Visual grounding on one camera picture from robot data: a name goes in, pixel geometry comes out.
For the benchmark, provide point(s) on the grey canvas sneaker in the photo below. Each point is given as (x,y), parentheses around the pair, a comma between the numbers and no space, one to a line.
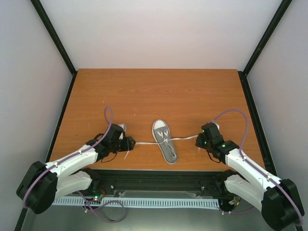
(161,134)

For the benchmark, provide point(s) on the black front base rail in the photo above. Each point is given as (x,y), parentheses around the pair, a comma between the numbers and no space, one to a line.
(208,184)

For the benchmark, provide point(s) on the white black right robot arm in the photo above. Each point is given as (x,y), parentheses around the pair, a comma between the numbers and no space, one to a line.
(277,200)

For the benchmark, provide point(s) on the black right table side rail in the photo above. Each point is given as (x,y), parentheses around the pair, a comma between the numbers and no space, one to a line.
(261,139)

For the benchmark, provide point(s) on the white shoelace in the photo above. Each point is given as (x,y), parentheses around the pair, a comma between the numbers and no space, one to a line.
(173,139)

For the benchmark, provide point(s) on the black table side rail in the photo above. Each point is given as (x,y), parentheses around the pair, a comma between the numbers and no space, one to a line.
(261,139)
(23,213)

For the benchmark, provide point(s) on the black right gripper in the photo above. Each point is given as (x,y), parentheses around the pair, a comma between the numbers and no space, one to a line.
(199,143)

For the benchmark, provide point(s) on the light blue slotted cable duct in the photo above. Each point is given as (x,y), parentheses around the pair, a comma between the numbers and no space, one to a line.
(156,203)

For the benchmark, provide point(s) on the black aluminium frame post right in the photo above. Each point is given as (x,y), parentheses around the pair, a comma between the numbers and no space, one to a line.
(281,10)

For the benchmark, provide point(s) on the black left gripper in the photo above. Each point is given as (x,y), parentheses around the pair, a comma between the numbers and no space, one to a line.
(128,146)

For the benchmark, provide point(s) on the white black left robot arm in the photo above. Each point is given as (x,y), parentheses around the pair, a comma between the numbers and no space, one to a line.
(67,168)

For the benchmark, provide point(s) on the grey metal base plate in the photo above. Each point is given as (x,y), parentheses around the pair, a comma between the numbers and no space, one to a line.
(70,214)

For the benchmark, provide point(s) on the black aluminium frame post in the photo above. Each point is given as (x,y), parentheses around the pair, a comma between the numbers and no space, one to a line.
(53,35)
(281,10)

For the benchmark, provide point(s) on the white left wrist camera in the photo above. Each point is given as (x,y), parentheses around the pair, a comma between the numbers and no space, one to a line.
(124,128)

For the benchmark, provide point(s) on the black aluminium frame post left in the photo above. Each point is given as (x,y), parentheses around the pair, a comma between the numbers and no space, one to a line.
(53,35)

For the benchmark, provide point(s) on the black left table side rail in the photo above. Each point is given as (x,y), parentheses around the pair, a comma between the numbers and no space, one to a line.
(23,213)

